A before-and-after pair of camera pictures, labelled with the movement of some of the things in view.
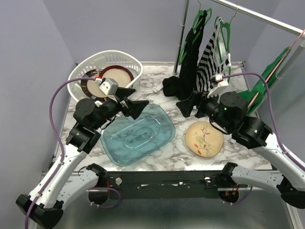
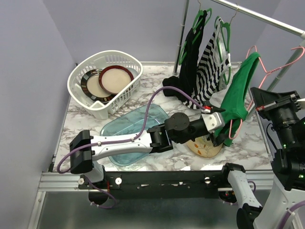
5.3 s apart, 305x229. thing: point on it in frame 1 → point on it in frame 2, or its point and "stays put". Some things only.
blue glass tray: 126,139 stays put
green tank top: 258,91 → 236,108
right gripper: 186,106 → 264,97
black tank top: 184,86 stays put
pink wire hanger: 274,69 → 236,124
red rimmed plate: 122,75 stays put
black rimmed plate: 90,89 stays put
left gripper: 135,107 → 218,139
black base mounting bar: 166,184 stays put
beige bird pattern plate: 204,140 stays put
